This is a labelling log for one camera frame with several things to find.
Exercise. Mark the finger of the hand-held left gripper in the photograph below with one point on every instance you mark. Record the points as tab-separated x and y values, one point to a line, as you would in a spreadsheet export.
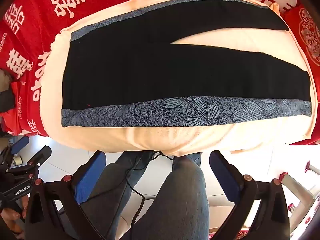
20	145
40	156

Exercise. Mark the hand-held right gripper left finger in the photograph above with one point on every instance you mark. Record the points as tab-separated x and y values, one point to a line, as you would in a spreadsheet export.
87	180

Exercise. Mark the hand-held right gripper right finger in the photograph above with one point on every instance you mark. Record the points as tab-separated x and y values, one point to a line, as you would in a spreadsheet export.
222	175

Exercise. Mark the black pants with floral stripes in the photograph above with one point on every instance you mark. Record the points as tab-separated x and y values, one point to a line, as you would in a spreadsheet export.
160	80

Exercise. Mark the person's left hand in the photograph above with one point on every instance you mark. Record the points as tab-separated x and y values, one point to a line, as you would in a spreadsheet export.
11	217

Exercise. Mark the person's left leg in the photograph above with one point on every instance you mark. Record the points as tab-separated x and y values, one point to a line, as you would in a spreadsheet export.
112	185

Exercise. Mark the person's leg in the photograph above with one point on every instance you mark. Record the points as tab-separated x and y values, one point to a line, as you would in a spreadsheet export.
180	200
112	185

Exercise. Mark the dark cloth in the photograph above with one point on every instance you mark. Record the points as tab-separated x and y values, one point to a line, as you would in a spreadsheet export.
6	101

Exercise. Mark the person's right leg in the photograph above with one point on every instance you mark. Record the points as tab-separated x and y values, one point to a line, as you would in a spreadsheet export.
180	200

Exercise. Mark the cream blanket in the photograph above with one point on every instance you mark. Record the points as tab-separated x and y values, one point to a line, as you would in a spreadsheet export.
155	140

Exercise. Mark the silver metal rack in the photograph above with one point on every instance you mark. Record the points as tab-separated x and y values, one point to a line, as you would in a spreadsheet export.
297	187

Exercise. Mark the red printed bedsheet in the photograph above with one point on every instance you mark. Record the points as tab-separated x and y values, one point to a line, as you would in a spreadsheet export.
35	12

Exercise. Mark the red patterned pillow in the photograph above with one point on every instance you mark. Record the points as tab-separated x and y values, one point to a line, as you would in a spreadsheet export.
303	30

